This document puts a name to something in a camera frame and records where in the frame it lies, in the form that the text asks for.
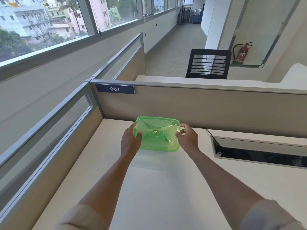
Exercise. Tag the green plastic food container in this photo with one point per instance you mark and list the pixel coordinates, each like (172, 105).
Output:
(158, 134)

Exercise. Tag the person's right thumb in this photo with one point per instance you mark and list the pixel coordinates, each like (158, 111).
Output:
(179, 135)

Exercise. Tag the black mesh office chair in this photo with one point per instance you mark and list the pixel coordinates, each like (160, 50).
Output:
(208, 64)

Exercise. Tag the blue desk number plate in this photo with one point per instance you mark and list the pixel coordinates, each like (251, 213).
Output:
(115, 89)

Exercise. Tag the glass wall panel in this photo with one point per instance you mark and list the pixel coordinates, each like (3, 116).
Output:
(261, 33)

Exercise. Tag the beige cubicle partition panel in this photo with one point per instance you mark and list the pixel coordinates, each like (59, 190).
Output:
(199, 107)

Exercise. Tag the window frame row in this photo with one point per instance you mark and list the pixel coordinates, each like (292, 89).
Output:
(72, 33)

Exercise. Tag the blue chairs group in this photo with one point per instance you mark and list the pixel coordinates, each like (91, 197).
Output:
(196, 15)

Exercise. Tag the person's right forearm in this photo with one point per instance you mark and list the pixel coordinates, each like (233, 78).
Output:
(230, 189)

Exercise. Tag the person's left thumb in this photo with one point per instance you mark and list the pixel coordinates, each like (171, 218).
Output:
(138, 135)

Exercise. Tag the red fire extinguisher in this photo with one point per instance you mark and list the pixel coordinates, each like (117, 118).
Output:
(242, 54)

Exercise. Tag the glazed cubicle side partition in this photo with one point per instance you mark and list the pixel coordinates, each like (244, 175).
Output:
(48, 131)

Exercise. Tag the person's left forearm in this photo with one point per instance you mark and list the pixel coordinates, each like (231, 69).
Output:
(100, 182)

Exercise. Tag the person's left hand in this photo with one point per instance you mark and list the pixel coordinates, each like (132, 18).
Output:
(129, 143)

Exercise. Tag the person's right hand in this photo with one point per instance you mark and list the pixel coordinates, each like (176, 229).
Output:
(190, 141)

